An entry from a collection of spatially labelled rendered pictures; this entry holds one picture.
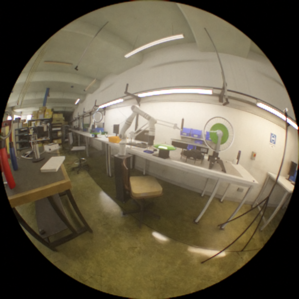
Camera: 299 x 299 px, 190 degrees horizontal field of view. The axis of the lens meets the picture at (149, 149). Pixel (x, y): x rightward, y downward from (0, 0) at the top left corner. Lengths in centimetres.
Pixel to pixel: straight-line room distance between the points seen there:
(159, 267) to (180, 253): 31
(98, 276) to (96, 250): 37
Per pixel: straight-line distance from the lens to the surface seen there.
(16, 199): 67
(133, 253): 128
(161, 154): 115
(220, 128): 141
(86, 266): 137
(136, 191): 99
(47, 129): 105
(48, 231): 138
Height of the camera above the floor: 126
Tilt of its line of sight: 13 degrees down
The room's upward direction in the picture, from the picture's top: 6 degrees clockwise
